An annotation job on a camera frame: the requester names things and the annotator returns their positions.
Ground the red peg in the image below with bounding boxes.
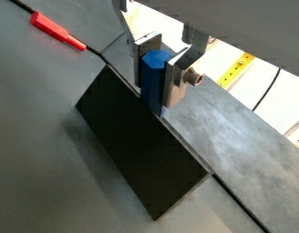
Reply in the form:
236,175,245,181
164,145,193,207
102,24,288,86
30,11,86,51

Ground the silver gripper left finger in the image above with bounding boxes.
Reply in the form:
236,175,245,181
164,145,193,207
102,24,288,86
112,0,161,87

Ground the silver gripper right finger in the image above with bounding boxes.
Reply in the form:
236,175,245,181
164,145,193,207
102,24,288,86
161,24,209,108

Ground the black angle fixture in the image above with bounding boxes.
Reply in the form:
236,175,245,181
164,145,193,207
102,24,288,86
76,66,211,219

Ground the blue peg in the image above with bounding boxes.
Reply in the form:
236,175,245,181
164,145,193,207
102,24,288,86
141,50,171,116

